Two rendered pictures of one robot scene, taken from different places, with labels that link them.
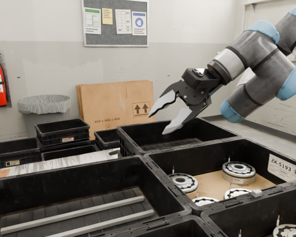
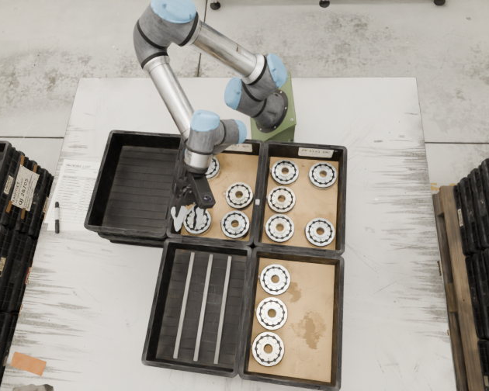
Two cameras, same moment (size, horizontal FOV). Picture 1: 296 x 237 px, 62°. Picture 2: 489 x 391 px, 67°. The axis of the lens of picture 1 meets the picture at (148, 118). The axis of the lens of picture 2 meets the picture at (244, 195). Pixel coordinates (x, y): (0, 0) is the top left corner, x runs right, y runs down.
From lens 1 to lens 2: 94 cm
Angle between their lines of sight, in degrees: 62
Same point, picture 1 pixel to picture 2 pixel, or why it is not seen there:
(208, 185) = not seen: hidden behind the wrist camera
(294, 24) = (173, 29)
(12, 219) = (162, 350)
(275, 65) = (230, 138)
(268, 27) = (214, 122)
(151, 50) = not seen: outside the picture
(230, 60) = (206, 161)
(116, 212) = (195, 278)
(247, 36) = (206, 137)
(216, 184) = not seen: hidden behind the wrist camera
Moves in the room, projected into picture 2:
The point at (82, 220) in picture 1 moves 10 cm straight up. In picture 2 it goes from (191, 302) to (185, 299)
